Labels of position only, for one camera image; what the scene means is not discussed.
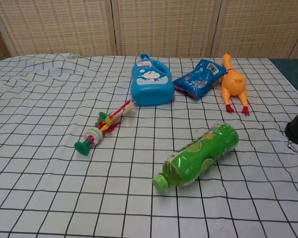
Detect yellow rubber chicken toy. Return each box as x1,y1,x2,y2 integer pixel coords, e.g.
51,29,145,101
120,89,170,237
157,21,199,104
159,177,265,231
221,53,251,116

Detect blue snack bag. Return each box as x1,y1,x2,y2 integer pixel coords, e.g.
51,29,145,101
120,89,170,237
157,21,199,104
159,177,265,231
173,59,226,101

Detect green drink bottle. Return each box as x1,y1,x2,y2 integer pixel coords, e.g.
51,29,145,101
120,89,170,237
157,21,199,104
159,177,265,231
152,121,239,193

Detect blue detergent bottle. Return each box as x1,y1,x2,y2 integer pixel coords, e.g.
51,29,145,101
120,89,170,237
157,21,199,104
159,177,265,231
130,53,176,107

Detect colourful feather shuttlecock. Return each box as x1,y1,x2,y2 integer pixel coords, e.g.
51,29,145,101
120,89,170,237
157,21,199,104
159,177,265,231
74,99,137,157

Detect white black checked tablecloth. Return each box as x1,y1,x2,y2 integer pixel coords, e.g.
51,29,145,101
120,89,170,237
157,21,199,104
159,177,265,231
0,53,298,238

